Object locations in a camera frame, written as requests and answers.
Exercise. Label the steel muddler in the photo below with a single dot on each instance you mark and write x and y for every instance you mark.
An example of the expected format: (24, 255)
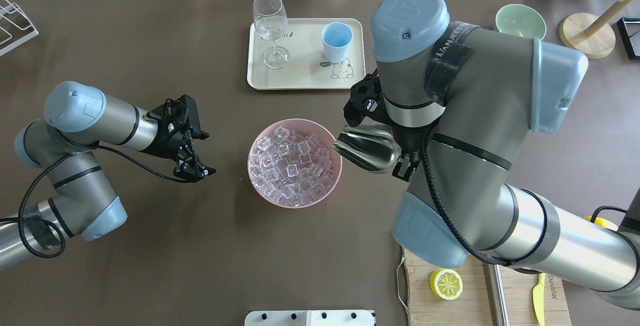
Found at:
(496, 294)

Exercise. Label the yellow plastic knife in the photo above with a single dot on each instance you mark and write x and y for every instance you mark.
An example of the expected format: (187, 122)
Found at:
(538, 298)

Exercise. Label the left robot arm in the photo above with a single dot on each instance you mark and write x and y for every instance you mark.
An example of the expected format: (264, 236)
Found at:
(72, 195)

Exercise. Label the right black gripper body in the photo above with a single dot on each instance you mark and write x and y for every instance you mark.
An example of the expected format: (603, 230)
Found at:
(409, 141)

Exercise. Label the cream serving tray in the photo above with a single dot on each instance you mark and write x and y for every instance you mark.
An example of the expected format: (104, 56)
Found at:
(307, 67)

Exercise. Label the blue plastic cup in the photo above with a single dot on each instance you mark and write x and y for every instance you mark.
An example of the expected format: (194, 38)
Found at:
(336, 39)

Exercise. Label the black frame tray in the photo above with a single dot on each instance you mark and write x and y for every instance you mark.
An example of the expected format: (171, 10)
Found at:
(628, 30)

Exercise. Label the bamboo cutting board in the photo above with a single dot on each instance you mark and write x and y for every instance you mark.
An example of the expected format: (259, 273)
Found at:
(474, 306)

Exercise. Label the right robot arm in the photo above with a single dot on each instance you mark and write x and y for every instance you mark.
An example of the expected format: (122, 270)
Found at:
(460, 100)

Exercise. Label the green ceramic bowl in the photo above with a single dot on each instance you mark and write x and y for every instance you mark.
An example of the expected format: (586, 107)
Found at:
(520, 20)

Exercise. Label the wooden stand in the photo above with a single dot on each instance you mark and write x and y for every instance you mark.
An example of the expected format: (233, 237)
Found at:
(589, 33)

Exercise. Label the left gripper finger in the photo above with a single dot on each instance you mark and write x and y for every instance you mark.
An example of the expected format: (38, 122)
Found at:
(194, 121)
(189, 167)

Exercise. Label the half lemon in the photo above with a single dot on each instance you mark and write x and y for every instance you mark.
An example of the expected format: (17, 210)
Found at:
(446, 284)

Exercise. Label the white wire cup rack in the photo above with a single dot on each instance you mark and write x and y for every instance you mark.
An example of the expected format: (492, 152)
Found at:
(16, 26)

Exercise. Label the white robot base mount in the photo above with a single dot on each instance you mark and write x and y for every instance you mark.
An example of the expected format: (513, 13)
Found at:
(311, 318)

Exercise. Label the clear wine glass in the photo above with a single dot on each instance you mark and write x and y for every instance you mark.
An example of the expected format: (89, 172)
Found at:
(270, 22)

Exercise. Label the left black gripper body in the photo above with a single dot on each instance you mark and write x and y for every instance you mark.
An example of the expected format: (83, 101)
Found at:
(164, 143)

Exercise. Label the metal ice scoop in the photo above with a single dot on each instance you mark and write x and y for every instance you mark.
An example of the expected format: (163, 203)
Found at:
(369, 146)

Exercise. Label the pink bowl of ice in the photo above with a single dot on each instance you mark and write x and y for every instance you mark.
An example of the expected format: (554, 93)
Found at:
(292, 164)

